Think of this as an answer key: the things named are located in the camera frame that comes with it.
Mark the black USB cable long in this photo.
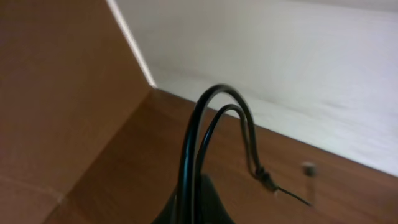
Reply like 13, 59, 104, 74
175, 83, 313, 224

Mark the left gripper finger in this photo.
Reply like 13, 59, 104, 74
152, 174, 235, 224

